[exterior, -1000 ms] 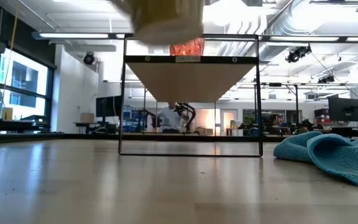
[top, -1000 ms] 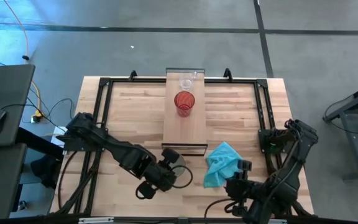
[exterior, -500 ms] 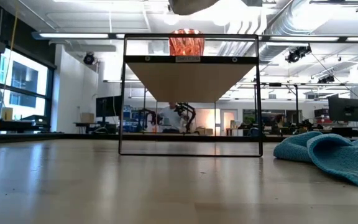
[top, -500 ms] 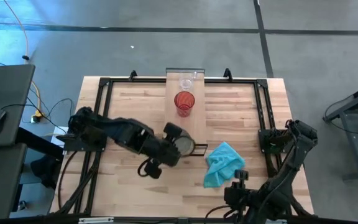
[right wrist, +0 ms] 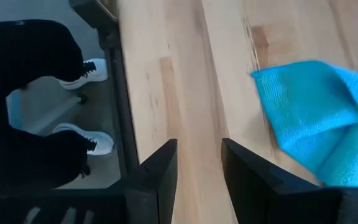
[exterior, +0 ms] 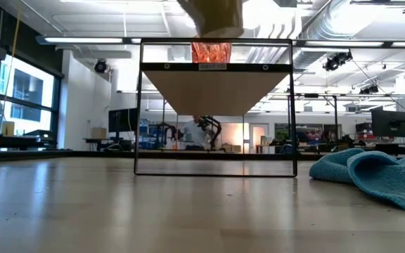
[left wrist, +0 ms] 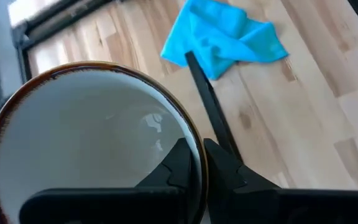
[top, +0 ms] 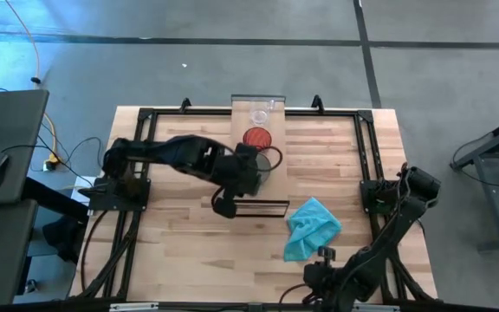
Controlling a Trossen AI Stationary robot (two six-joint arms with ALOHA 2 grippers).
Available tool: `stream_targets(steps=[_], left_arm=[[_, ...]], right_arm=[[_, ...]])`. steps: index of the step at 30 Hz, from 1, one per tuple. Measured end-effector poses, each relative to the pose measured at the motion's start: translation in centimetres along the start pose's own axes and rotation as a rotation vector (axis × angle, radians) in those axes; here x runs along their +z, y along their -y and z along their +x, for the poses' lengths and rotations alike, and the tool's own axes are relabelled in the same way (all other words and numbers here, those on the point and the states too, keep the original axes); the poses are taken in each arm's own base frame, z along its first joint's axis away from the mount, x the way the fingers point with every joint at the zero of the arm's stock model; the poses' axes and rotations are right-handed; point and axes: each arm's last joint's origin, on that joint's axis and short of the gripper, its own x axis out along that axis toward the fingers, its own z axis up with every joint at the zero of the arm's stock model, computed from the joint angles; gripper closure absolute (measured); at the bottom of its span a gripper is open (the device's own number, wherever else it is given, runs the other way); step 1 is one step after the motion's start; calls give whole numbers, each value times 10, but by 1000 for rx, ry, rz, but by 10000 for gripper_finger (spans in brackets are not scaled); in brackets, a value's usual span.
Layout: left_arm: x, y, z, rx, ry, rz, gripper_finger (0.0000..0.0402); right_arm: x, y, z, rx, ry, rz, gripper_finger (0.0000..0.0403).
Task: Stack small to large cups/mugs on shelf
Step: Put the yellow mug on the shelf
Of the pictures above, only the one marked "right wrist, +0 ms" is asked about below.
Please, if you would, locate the person's foot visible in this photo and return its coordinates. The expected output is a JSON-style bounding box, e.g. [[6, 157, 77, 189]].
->
[[56, 58, 109, 91], [52, 122, 115, 156]]

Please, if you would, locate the black metal table frame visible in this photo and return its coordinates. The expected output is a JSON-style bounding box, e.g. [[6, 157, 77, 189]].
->
[[68, 0, 140, 182]]

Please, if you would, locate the person's leg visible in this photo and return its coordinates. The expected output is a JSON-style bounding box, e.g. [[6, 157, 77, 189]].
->
[[0, 124, 92, 191], [0, 19, 86, 125]]

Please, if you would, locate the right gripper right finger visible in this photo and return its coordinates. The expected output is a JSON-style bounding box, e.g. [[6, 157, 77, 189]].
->
[[221, 138, 343, 224]]

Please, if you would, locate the blue microfibre cloth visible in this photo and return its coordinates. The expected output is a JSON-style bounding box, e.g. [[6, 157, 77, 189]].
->
[[250, 60, 358, 188]]

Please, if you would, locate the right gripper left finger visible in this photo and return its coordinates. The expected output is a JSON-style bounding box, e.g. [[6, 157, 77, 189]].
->
[[109, 138, 179, 224]]

